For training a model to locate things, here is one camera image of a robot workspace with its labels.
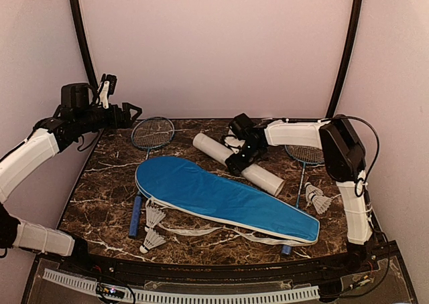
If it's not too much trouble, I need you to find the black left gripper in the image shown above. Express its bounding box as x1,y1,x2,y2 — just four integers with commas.
75,102,142,134

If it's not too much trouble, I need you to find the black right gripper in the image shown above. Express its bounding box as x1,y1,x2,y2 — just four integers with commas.
225,142,263,175

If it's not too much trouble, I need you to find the white shuttlecock tube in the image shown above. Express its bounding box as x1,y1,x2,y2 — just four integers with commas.
192,133,285,197

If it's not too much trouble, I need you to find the white shuttlecock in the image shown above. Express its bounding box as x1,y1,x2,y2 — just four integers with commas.
144,201,166,232
139,228,166,254
307,196,334,214
304,181,324,202

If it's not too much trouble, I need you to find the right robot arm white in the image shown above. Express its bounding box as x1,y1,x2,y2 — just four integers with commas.
226,113,373,245

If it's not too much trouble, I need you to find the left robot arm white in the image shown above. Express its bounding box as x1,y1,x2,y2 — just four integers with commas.
1,75,142,275

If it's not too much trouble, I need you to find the left blue badminton racket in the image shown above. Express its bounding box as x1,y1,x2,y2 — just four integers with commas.
128,117,175,239

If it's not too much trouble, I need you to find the blue badminton racket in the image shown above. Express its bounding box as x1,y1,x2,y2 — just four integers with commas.
282,143,326,255
128,117,175,239

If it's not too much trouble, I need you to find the right blue badminton racket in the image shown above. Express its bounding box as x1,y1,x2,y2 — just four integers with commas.
282,143,326,255

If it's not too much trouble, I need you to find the blue racket bag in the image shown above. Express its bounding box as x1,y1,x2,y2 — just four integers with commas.
135,156,320,244

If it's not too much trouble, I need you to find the small circuit board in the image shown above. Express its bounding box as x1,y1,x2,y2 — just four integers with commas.
96,283,125,299

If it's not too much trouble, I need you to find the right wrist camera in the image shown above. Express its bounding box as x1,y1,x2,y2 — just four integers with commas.
229,113,255,140

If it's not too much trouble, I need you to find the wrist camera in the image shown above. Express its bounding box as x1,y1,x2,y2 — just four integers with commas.
229,113,255,140
98,74,117,109

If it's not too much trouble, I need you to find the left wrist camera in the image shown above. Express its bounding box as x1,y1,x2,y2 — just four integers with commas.
98,74,117,109

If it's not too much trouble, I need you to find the black vertical frame post right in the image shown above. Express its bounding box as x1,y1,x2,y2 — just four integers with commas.
325,0,363,118

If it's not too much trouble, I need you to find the black vertical frame post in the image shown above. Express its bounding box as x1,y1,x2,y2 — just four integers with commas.
69,0,98,86
325,0,363,118

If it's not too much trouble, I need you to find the black vertical frame post left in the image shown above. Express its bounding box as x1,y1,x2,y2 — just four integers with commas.
69,0,98,86

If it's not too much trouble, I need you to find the white cable duct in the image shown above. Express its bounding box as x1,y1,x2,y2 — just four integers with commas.
42,269,320,303

